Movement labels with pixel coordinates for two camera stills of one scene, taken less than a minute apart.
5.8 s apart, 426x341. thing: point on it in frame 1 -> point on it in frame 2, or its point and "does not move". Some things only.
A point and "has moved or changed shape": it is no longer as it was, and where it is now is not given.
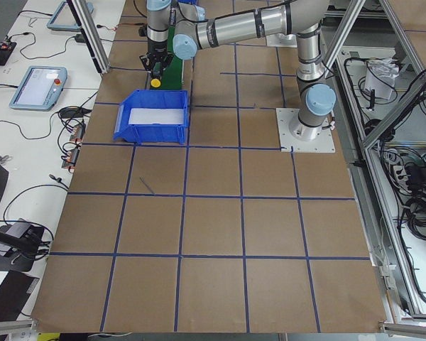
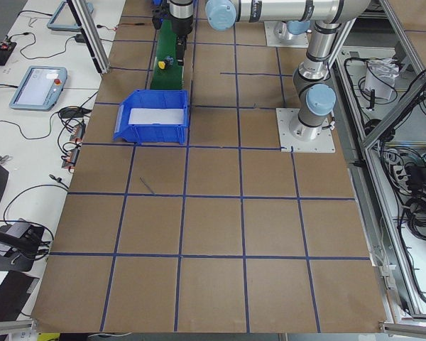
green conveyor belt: x=172 y=77 does not move
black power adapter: x=79 y=38 does not move
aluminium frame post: x=94 y=42 does not move
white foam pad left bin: x=157 y=116 does not move
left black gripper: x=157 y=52 -> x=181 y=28
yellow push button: x=155 y=83 has moved or changed shape
